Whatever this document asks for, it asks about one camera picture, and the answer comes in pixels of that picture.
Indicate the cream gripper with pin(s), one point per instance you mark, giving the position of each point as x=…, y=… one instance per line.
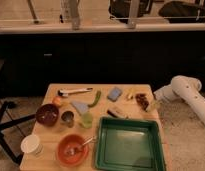
x=153, y=105

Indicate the dark red grape bunch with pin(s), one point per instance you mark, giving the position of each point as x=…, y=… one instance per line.
x=141, y=100

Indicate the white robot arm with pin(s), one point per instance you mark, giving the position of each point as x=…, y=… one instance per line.
x=186, y=88

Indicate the orange bowl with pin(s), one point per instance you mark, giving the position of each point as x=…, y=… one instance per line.
x=70, y=141

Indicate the dark purple bowl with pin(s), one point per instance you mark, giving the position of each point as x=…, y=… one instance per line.
x=47, y=115

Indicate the small yellow item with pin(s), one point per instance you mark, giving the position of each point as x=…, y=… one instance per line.
x=130, y=94

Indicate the blue sponge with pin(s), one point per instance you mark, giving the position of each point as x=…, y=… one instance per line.
x=114, y=94

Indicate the green plastic tray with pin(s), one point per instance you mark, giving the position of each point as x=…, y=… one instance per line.
x=129, y=145

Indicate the light green cup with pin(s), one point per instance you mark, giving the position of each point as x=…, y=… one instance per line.
x=86, y=120

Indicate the metal spoon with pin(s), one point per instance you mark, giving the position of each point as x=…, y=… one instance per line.
x=74, y=150

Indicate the grey blue cloth piece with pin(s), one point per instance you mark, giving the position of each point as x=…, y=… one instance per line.
x=80, y=107

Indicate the small metal cup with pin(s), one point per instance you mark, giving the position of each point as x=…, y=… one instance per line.
x=68, y=118

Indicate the wooden table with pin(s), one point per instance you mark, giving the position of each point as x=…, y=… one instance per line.
x=49, y=136

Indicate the small orange fruit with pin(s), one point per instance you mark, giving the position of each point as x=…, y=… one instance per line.
x=57, y=101

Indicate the white paper cup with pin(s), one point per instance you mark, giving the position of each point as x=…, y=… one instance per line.
x=31, y=144

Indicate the black chair base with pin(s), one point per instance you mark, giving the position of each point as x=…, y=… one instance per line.
x=13, y=122

